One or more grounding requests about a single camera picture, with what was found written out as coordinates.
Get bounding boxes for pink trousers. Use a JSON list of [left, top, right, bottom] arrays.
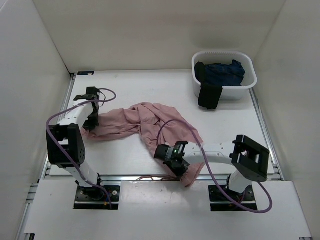
[[81, 101, 205, 188]]

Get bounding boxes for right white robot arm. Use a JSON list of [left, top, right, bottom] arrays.
[[154, 135, 270, 200]]

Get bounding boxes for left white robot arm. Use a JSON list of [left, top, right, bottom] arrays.
[[46, 87, 105, 200]]

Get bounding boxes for black trousers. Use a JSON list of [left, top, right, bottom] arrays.
[[194, 62, 223, 110]]

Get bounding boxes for blue denim trousers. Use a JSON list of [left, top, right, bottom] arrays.
[[206, 60, 246, 87]]

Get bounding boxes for blue label sticker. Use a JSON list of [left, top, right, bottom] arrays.
[[77, 71, 95, 76]]

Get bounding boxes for white plastic basket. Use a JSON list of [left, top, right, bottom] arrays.
[[191, 49, 258, 101]]

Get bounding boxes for left aluminium rail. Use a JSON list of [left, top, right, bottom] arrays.
[[37, 72, 76, 181]]

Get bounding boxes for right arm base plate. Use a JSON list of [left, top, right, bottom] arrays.
[[208, 183, 258, 213]]

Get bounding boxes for front aluminium rail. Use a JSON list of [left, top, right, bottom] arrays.
[[101, 174, 229, 182]]

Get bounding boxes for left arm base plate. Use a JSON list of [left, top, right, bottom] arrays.
[[73, 185, 121, 210]]

